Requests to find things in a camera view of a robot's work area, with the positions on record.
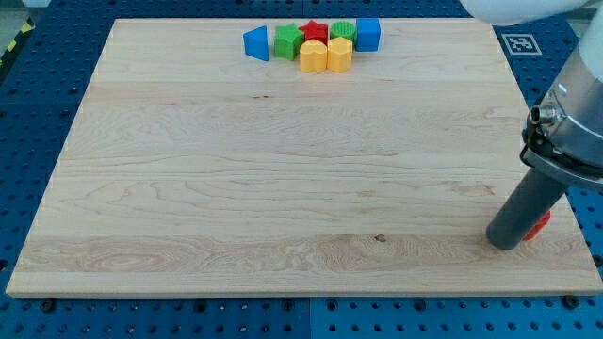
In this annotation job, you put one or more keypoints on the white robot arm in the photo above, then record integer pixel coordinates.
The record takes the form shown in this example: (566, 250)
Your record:
(564, 132)

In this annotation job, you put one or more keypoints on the blue triangle block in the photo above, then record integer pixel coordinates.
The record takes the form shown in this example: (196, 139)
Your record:
(256, 43)

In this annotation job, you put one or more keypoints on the wooden board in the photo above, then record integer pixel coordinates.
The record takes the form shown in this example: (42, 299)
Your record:
(192, 170)

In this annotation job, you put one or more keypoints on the yellow heart block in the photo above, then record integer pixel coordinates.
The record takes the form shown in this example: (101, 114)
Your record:
(313, 56)

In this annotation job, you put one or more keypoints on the yellow hexagon block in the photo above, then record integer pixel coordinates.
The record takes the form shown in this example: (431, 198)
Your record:
(339, 54)

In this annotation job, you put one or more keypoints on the green star block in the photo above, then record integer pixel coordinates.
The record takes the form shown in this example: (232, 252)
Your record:
(287, 41)

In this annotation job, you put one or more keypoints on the red star block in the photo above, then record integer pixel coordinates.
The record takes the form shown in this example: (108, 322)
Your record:
(315, 31)

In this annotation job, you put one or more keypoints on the green round block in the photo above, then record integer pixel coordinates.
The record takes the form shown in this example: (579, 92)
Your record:
(343, 29)

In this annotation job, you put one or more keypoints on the blue cube block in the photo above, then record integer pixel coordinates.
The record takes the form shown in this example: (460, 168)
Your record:
(368, 34)

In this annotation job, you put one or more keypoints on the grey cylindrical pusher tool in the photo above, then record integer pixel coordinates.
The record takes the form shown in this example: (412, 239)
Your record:
(535, 194)

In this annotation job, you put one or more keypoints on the red round block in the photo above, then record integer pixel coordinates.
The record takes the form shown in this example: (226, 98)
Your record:
(538, 227)

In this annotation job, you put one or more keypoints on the white fiducial marker tag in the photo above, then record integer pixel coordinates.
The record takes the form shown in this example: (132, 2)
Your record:
(521, 44)

